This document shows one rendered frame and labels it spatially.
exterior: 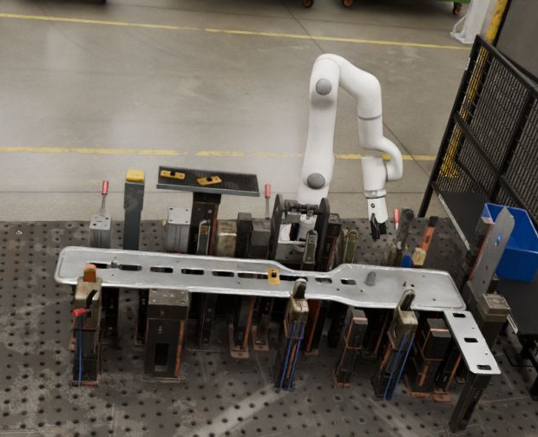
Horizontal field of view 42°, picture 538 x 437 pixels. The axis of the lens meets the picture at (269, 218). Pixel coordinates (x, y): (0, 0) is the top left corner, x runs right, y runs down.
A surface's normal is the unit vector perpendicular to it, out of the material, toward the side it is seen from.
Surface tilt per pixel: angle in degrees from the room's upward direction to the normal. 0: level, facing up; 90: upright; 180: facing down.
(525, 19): 91
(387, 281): 0
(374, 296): 0
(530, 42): 91
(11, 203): 0
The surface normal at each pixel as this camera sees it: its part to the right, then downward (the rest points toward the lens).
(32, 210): 0.15, -0.83
